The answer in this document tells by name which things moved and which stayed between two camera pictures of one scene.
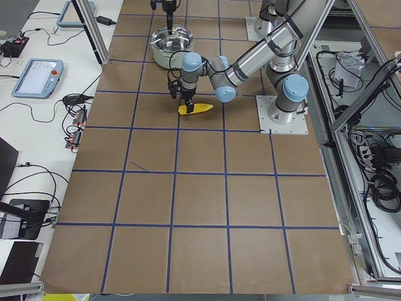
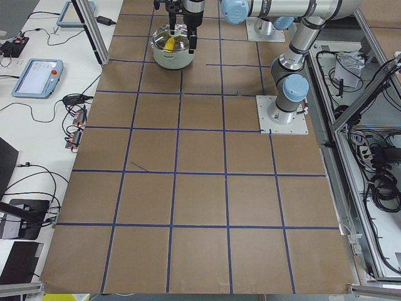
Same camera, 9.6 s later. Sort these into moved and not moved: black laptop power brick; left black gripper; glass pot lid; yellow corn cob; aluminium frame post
Moved: left black gripper; yellow corn cob
Not moved: glass pot lid; black laptop power brick; aluminium frame post
